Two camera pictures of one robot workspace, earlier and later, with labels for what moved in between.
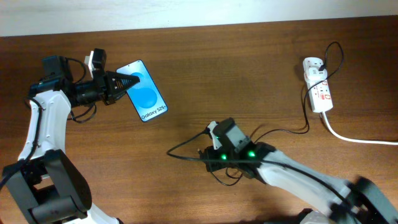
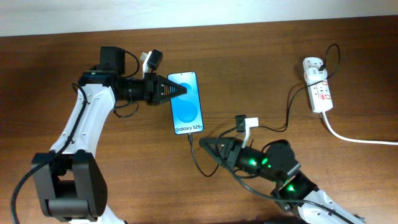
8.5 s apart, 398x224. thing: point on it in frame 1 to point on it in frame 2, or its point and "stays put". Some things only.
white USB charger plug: (312, 74) stays put
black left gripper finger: (117, 83) to (166, 89)
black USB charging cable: (305, 96) to (288, 107)
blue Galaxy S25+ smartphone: (145, 96) to (186, 111)
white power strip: (319, 94) stays put
